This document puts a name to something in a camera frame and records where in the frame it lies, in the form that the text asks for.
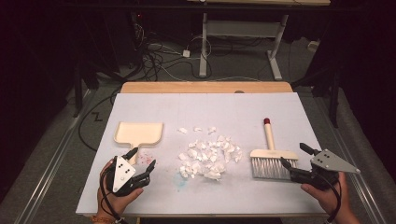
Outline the metal floor rail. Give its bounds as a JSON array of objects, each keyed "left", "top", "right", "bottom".
[
  {"left": 318, "top": 92, "right": 396, "bottom": 224},
  {"left": 20, "top": 89, "right": 96, "bottom": 224}
]

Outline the wooden table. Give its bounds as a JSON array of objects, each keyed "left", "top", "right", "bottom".
[{"left": 120, "top": 81, "right": 294, "bottom": 94}]

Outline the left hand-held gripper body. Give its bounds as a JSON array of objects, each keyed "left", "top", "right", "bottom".
[{"left": 105, "top": 155, "right": 152, "bottom": 198}]

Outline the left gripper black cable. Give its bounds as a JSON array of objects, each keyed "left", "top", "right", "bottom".
[{"left": 98, "top": 167, "right": 126, "bottom": 224}]

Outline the beige box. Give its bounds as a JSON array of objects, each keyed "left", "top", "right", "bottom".
[{"left": 306, "top": 39, "right": 321, "bottom": 53}]

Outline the person's right hand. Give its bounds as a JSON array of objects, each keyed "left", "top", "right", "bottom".
[{"left": 300, "top": 172, "right": 355, "bottom": 219}]

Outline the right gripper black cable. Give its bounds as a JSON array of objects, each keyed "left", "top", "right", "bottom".
[{"left": 323, "top": 175, "right": 344, "bottom": 224}]

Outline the person's left hand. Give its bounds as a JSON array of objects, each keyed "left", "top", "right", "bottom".
[{"left": 96, "top": 160, "right": 145, "bottom": 220}]

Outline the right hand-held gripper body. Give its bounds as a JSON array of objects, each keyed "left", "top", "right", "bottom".
[{"left": 289, "top": 148, "right": 361, "bottom": 191}]

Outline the tangle of black cables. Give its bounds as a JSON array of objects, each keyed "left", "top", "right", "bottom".
[{"left": 132, "top": 22, "right": 214, "bottom": 82}]

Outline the pile of white paper scraps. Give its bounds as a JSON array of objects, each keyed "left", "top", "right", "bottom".
[{"left": 177, "top": 134, "right": 244, "bottom": 182}]

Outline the white floor cable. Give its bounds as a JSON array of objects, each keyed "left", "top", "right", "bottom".
[{"left": 153, "top": 60, "right": 264, "bottom": 83}]

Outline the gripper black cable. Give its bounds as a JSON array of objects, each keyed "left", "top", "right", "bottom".
[
  {"left": 98, "top": 167, "right": 126, "bottom": 224},
  {"left": 323, "top": 175, "right": 344, "bottom": 224}
]

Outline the orange bracelet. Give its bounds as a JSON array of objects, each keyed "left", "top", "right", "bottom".
[{"left": 90, "top": 215, "right": 117, "bottom": 224}]

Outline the cream plastic dustpan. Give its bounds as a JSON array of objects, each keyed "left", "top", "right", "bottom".
[{"left": 113, "top": 120, "right": 164, "bottom": 166}]

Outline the white metal desk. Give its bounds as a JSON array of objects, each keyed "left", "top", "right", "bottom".
[{"left": 186, "top": 0, "right": 332, "bottom": 81}]

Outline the black floor cable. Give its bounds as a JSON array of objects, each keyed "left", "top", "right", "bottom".
[{"left": 77, "top": 88, "right": 123, "bottom": 153}]

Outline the cream hand brush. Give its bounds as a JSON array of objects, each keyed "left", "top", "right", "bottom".
[{"left": 249, "top": 118, "right": 300, "bottom": 181}]

